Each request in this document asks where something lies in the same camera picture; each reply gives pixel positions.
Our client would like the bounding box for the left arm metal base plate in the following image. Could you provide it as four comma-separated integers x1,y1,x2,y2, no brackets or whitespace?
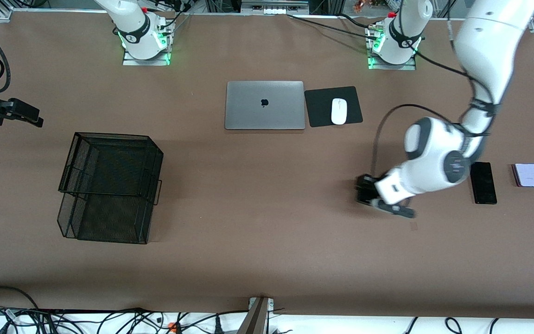
368,26,417,71

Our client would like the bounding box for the silver closed laptop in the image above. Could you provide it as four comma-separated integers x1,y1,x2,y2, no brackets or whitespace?
224,81,305,130

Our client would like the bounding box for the white power strip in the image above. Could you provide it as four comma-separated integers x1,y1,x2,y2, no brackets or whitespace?
242,1,309,14

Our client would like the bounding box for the white computer mouse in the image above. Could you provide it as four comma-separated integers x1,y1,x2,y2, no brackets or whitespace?
331,98,348,125

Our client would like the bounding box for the black cable across table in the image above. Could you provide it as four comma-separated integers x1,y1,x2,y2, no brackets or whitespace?
286,13,379,39

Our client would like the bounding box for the black slab smartphone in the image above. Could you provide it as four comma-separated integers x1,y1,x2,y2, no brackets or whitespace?
470,161,498,205

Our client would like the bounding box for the black mouse pad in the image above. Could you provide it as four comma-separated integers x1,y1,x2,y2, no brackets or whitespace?
304,86,364,128

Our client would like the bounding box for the lilac flip phone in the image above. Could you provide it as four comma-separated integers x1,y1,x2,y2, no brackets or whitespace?
511,163,534,188

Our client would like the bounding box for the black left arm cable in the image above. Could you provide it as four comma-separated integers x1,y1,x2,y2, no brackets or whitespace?
371,9,502,180

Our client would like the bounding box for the thick grey floor cable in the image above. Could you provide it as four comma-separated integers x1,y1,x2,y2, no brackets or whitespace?
0,286,40,310

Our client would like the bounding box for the black mesh two-tier tray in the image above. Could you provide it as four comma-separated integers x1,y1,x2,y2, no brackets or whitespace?
57,132,164,245

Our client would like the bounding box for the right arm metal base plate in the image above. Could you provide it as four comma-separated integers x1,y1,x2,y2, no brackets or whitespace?
122,19,172,66

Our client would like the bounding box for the metal bracket at table edge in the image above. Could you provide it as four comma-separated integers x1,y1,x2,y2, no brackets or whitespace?
237,297,275,334

